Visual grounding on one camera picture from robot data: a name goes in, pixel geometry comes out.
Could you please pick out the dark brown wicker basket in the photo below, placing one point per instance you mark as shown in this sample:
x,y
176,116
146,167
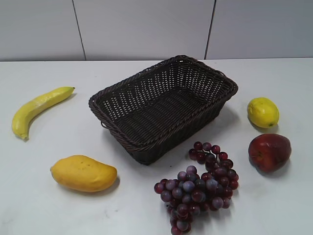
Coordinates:
x,y
158,108

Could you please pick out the yellow lemon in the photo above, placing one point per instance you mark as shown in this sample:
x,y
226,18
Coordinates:
x,y
263,113

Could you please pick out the purple grape bunch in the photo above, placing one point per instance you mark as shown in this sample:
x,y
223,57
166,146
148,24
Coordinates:
x,y
191,194

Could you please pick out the yellow mango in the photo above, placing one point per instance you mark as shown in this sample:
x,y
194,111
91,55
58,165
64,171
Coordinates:
x,y
82,173

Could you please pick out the red apple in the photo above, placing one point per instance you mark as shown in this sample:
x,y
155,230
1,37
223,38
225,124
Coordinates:
x,y
269,152

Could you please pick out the yellow banana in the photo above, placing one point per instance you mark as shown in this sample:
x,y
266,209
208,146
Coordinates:
x,y
24,115

